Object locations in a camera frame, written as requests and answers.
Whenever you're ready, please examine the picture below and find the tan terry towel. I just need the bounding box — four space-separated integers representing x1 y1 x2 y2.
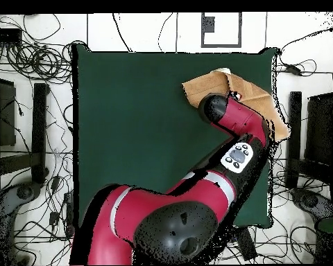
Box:
182 67 291 143

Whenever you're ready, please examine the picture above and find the flat black box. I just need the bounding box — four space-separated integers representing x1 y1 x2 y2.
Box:
0 27 24 44

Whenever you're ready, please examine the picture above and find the dark green table cloth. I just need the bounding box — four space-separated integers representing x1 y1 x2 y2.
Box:
71 44 278 230

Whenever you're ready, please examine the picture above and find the black power strip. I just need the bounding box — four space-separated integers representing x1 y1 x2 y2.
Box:
62 190 76 237

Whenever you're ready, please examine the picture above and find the black rectangular box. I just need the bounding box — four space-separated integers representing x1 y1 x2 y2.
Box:
234 227 258 262

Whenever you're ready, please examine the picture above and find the long black bar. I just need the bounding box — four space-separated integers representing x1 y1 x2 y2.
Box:
31 82 50 184

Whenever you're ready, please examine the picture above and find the small black power adapter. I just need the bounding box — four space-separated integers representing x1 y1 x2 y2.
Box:
49 211 61 226

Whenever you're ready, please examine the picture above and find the black inline power adapter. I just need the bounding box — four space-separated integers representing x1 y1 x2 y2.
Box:
284 63 304 77

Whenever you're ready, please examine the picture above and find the grey chair base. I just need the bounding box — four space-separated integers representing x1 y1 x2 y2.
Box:
290 187 333 222
0 181 43 266

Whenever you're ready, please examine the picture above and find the large black case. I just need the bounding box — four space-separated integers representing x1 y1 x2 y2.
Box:
304 92 333 165

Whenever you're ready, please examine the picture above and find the black monitor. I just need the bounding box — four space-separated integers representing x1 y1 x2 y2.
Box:
0 76 17 148

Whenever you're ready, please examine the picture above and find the curved black cable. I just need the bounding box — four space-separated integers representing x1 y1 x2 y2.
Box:
112 12 133 53

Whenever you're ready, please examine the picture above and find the dark grey square frame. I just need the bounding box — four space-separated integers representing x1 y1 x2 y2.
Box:
200 12 243 48

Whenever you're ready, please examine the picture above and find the black cable coil bundle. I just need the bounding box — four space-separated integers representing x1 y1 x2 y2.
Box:
5 39 85 85

